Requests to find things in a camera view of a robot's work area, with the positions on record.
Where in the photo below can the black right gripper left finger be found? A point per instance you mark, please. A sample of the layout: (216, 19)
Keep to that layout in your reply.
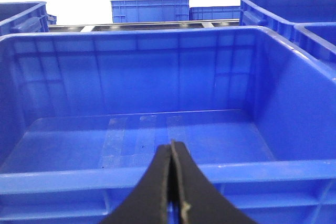
(147, 203)

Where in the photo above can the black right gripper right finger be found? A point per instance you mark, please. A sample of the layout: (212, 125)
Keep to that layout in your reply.
(198, 200)

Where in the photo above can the blue plastic bin right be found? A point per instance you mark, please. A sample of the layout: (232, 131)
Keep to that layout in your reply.
(82, 115)

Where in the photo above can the blue plastic bin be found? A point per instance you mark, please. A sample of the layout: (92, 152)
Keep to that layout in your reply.
(82, 115)
(24, 17)

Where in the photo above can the distant low blue crate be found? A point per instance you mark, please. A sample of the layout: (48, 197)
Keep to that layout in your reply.
(214, 12)

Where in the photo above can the distant tall blue crate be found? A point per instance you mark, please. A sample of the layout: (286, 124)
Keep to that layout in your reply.
(136, 11)

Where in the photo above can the blue bin nested far right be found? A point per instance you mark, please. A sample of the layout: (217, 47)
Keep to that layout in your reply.
(318, 39)

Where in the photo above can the blue bin far right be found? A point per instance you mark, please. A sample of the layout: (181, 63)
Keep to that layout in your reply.
(281, 15)

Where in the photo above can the blue plastic bin left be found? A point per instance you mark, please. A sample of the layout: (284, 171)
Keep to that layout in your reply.
(24, 17)

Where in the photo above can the steel rack frame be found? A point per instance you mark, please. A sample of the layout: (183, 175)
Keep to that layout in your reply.
(190, 24)

